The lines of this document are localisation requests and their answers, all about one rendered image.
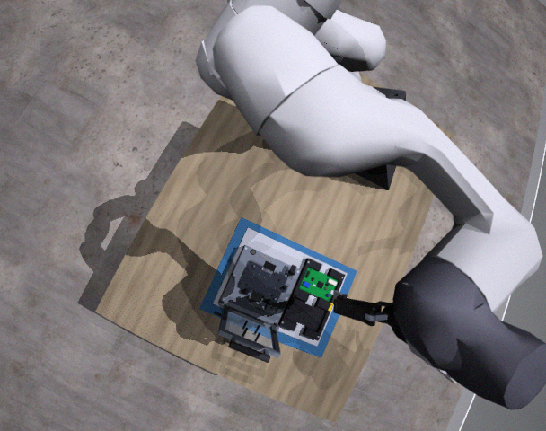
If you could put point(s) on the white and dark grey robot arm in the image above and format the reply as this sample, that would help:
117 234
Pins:
321 121

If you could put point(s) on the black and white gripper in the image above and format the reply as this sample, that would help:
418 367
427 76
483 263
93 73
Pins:
359 311

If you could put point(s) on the green circuit board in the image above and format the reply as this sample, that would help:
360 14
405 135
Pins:
319 284

